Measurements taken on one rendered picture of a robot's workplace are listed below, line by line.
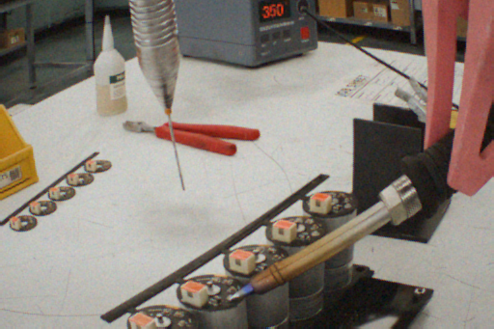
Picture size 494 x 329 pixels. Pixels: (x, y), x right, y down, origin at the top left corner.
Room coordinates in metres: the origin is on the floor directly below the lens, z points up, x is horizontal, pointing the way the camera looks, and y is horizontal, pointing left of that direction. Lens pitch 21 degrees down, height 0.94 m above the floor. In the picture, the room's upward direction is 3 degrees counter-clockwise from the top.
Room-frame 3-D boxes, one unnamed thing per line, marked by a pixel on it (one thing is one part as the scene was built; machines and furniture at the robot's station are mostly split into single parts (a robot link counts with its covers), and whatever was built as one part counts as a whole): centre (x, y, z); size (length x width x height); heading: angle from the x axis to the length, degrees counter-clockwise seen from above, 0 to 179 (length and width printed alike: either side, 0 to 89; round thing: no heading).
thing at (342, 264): (0.26, -0.03, 0.79); 0.02 x 0.02 x 0.05
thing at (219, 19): (0.81, 0.00, 0.80); 0.15 x 0.12 x 0.10; 44
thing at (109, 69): (0.62, 0.13, 0.80); 0.03 x 0.03 x 0.10
